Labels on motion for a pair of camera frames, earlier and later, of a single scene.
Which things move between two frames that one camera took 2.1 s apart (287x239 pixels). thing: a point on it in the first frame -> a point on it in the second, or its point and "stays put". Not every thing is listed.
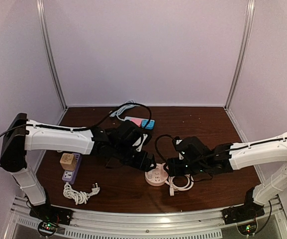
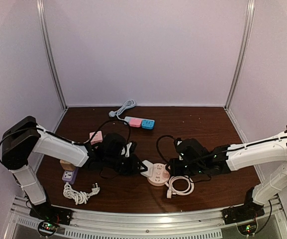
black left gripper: x=151 y=160 -> x=133 y=169
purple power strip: x=70 y=177 stays put
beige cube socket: x=67 y=161 stays put
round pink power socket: x=157 y=176 stays put
